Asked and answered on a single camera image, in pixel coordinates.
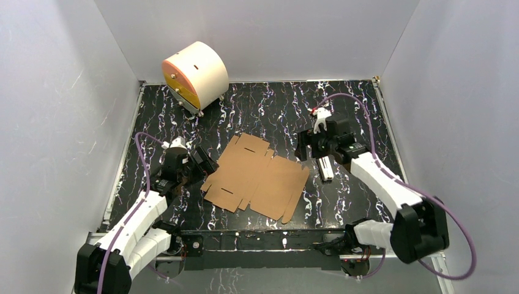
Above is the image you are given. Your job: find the aluminium table edge rail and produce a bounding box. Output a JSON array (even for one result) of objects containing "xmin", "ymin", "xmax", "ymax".
[
  {"xmin": 372, "ymin": 76, "xmax": 408, "ymax": 183},
  {"xmin": 101, "ymin": 80, "xmax": 146, "ymax": 225}
]

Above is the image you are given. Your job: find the small white plastic part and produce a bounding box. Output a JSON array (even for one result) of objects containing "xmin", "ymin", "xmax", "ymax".
[{"xmin": 317, "ymin": 156, "xmax": 334, "ymax": 183}]

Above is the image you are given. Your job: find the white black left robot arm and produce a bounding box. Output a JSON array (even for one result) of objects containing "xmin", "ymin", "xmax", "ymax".
[{"xmin": 73, "ymin": 145, "xmax": 218, "ymax": 293}]

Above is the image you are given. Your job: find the aluminium front frame rail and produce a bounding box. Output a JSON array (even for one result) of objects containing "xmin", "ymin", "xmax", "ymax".
[{"xmin": 81, "ymin": 229, "xmax": 455, "ymax": 294}]

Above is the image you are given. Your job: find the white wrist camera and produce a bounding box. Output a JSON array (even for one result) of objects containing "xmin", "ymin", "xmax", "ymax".
[
  {"xmin": 162, "ymin": 136, "xmax": 189, "ymax": 150},
  {"xmin": 311, "ymin": 107, "xmax": 332, "ymax": 134}
]

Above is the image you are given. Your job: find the left aluminium table edge rail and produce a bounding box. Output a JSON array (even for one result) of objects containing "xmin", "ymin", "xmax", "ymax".
[{"xmin": 101, "ymin": 80, "xmax": 146, "ymax": 225}]

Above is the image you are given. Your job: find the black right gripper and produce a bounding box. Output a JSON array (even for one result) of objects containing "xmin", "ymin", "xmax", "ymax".
[{"xmin": 294, "ymin": 126, "xmax": 337, "ymax": 162}]

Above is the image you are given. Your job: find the brown cardboard box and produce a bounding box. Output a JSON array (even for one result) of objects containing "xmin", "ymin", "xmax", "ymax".
[{"xmin": 201, "ymin": 133, "xmax": 310, "ymax": 224}]

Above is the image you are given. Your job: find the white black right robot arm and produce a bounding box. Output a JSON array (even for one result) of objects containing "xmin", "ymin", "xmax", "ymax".
[{"xmin": 294, "ymin": 118, "xmax": 450, "ymax": 264}]

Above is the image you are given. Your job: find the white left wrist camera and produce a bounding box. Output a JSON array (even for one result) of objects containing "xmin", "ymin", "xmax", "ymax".
[{"xmin": 162, "ymin": 136, "xmax": 189, "ymax": 150}]

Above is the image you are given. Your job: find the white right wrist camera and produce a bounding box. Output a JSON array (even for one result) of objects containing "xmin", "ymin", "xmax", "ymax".
[{"xmin": 311, "ymin": 107, "xmax": 332, "ymax": 134}]

